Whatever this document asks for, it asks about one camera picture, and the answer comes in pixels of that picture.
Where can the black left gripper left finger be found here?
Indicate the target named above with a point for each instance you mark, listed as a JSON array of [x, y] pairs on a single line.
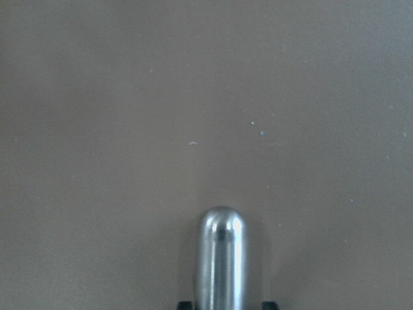
[[185, 305]]

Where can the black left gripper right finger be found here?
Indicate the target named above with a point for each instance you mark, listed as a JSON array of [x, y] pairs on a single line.
[[269, 305]]

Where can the steel muddler with black tip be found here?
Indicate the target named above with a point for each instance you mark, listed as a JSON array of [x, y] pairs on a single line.
[[222, 256]]

